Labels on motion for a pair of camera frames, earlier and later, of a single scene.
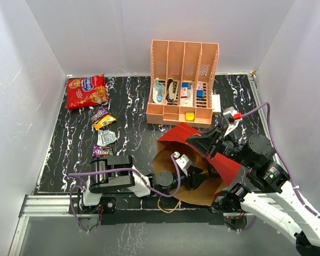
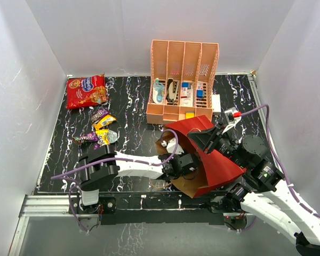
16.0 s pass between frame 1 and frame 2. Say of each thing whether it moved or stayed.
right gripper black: stayed
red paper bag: moved
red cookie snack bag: stayed
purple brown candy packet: stayed
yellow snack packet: stayed
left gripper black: moved
